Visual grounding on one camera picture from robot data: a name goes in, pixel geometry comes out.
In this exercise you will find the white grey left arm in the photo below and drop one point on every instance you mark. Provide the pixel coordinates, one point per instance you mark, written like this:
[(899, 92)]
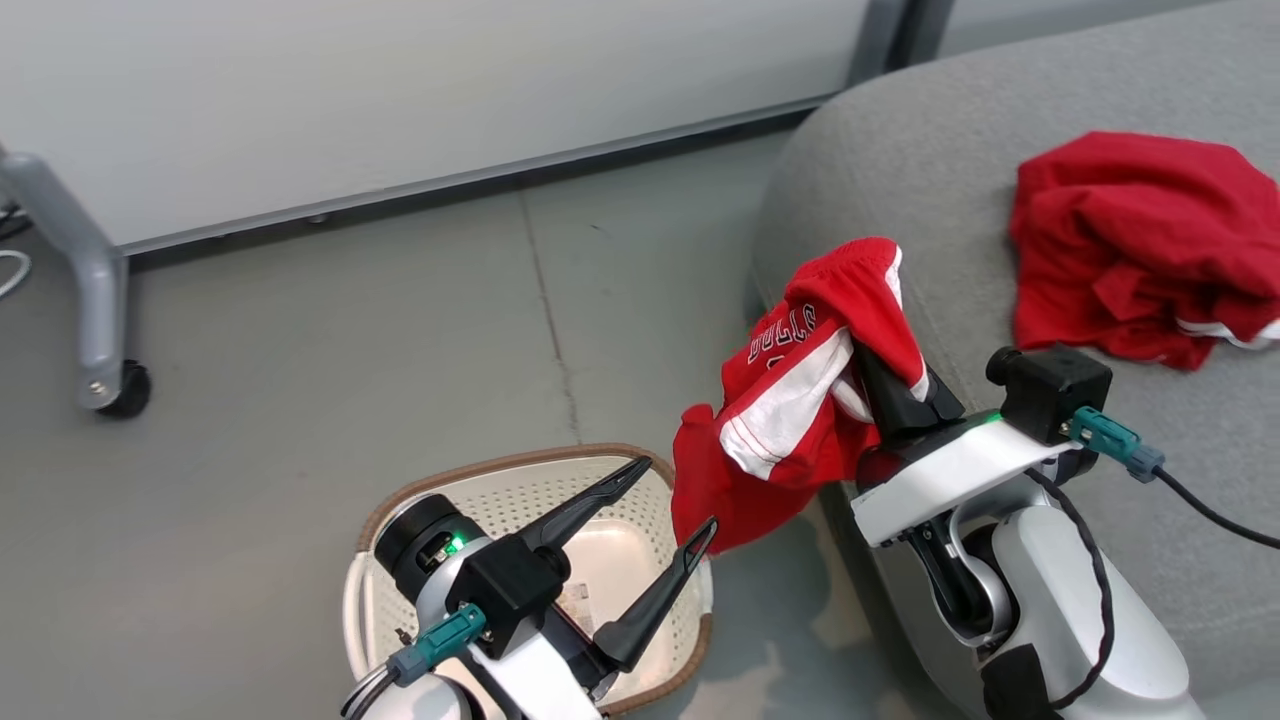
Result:
[(420, 702)]

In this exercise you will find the teal left camera connector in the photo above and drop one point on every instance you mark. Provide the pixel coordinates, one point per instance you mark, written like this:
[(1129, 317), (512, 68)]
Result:
[(440, 643)]

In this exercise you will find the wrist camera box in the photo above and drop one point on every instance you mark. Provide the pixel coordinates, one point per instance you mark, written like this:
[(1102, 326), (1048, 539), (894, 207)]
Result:
[(510, 590), (1050, 390)]

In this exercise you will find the grey fabric sofa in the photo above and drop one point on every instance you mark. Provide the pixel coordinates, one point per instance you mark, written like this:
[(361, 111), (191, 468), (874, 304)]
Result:
[(1000, 200)]

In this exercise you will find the plain red garment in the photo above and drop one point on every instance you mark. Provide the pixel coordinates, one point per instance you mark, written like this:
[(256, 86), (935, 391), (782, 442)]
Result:
[(1130, 240)]

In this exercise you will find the white grey right arm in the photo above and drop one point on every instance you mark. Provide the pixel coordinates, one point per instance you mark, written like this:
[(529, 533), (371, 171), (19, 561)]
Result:
[(1060, 620)]

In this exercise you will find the black caster wheel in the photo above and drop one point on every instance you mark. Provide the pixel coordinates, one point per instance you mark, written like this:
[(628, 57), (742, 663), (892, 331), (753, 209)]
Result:
[(127, 390)]

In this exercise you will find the white partition panel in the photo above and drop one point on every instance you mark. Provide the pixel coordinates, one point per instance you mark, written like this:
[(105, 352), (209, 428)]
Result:
[(400, 100)]

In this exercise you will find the grey partition leg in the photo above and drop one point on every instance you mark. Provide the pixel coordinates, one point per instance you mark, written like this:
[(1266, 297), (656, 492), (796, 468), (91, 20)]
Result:
[(90, 280)]

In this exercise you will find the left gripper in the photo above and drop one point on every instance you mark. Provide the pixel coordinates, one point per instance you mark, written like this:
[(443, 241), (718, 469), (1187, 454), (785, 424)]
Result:
[(425, 545)]

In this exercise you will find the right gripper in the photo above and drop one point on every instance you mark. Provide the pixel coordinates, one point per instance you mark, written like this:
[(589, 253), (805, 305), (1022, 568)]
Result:
[(950, 470)]

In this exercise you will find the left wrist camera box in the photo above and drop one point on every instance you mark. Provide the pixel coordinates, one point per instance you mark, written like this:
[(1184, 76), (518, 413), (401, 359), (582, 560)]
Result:
[(510, 590)]

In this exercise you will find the red and white shorts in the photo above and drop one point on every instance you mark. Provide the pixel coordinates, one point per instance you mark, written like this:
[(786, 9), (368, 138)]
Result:
[(790, 400)]

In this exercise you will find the teal right camera connector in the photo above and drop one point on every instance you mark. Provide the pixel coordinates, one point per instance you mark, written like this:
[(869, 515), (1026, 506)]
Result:
[(1110, 440)]

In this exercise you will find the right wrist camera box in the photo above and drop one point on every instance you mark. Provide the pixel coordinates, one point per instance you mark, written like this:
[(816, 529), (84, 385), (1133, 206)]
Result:
[(1050, 390)]

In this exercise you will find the white laundry basket brown rim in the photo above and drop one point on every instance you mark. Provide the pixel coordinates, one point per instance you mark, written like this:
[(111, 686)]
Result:
[(620, 560)]

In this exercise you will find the teal camera connector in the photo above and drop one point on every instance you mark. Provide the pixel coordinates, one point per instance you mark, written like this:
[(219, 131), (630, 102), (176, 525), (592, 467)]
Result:
[(1110, 440), (440, 643)]

